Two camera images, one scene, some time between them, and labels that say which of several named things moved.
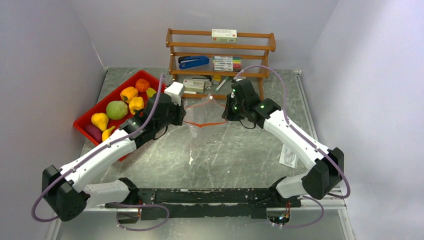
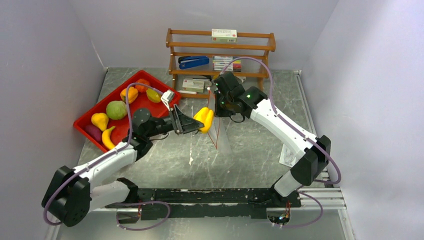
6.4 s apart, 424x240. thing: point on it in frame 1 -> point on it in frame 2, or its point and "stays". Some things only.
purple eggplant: [95, 131] stays
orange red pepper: [142, 85] stays
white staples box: [191, 85] stays
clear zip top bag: [199, 115] -> [216, 132]
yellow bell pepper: [136, 103] -> [206, 116]
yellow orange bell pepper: [128, 92] stays
